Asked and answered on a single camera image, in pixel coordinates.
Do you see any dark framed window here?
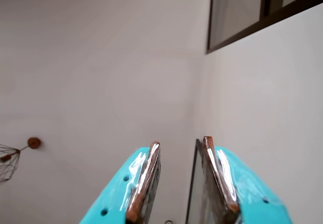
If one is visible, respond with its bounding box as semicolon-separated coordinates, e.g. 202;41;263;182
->
206;0;323;54

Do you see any round wooden lamp mount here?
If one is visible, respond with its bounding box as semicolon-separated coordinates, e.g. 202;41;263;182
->
27;137;41;149

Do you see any wire cage pendant lamp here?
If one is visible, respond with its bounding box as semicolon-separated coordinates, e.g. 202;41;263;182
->
0;144;30;184

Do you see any dark framed glass panel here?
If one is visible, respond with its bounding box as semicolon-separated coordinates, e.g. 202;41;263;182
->
185;138;215;224

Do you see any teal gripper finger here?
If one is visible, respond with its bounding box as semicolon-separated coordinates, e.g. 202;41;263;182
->
79;141;162;224
201;136;295;224

